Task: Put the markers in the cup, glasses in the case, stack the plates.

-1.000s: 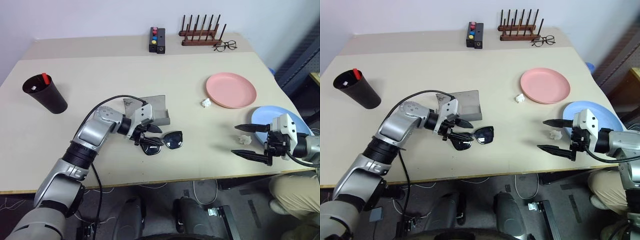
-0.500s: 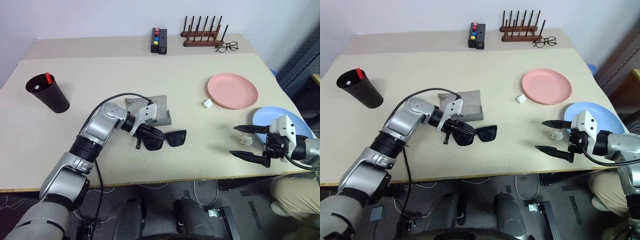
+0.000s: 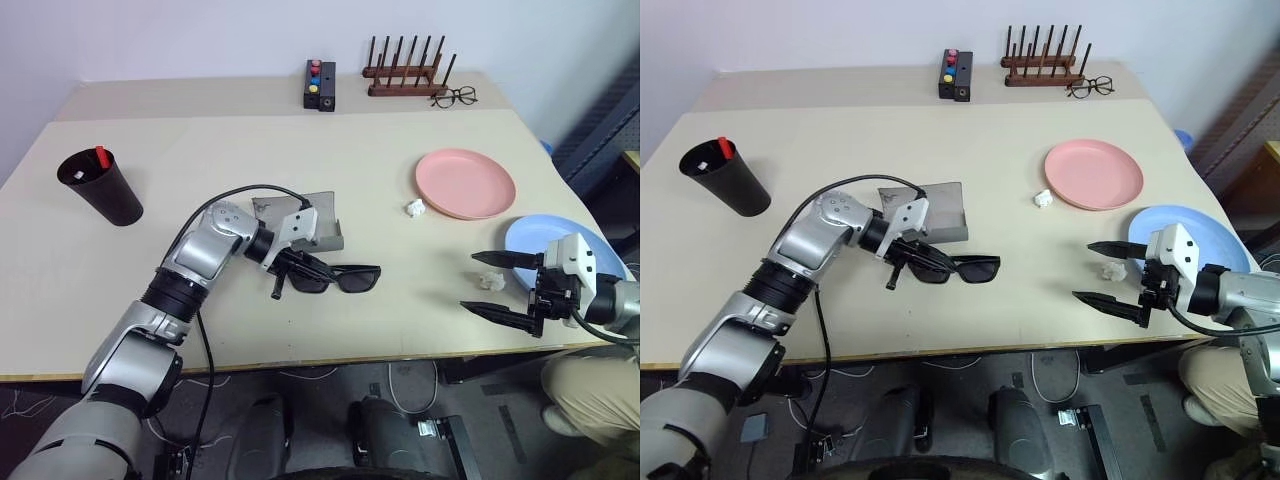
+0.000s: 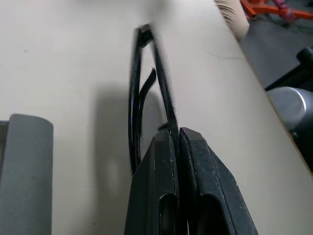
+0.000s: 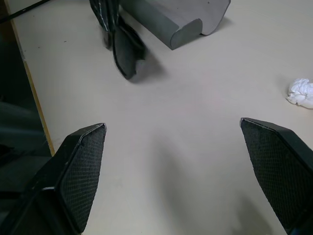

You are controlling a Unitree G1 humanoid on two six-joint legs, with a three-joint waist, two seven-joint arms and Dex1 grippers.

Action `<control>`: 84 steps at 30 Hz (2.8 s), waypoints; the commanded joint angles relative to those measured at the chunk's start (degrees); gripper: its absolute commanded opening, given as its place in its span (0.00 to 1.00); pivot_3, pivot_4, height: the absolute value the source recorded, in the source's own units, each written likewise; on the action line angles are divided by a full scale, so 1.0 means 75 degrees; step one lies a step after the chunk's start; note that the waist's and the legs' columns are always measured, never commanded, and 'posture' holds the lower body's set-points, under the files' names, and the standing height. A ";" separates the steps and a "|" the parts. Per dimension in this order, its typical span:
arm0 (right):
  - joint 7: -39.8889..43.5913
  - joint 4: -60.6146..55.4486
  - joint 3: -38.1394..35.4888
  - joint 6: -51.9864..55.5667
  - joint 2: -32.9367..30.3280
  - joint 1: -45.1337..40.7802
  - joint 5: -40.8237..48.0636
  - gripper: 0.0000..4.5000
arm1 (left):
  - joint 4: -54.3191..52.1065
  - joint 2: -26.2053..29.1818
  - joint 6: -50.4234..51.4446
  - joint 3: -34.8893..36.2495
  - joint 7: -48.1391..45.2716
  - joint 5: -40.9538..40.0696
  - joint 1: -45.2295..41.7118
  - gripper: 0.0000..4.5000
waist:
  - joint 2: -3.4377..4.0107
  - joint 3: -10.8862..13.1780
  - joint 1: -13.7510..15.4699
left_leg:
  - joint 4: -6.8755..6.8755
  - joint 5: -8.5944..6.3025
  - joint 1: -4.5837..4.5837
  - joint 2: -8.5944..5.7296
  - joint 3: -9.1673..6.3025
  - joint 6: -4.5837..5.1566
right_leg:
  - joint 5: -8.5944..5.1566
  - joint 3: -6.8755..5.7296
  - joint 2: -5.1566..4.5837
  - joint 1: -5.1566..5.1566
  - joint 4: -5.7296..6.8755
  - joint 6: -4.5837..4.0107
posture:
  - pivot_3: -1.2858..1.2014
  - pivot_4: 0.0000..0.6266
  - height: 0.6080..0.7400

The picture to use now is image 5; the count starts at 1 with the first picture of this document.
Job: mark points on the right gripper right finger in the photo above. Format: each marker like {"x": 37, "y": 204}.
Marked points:
{"x": 276, "y": 171}

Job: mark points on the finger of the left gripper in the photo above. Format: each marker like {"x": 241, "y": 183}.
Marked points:
{"x": 99, "y": 14}
{"x": 115, "y": 14}

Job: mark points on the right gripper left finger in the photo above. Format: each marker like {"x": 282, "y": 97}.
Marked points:
{"x": 73, "y": 186}

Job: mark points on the black sunglasses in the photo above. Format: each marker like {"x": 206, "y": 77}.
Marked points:
{"x": 127, "y": 54}

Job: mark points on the crumpled white paper ball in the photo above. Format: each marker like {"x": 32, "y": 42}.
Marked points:
{"x": 300, "y": 93}

